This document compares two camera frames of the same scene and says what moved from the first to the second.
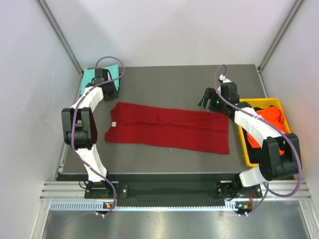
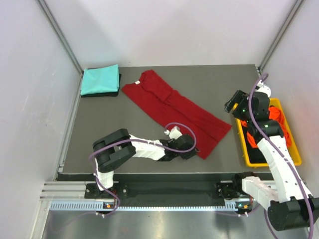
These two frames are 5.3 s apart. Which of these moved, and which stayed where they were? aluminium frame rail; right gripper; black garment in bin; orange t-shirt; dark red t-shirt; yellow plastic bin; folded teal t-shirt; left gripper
Moved: right gripper; left gripper; dark red t-shirt
Stayed: folded teal t-shirt; aluminium frame rail; orange t-shirt; black garment in bin; yellow plastic bin
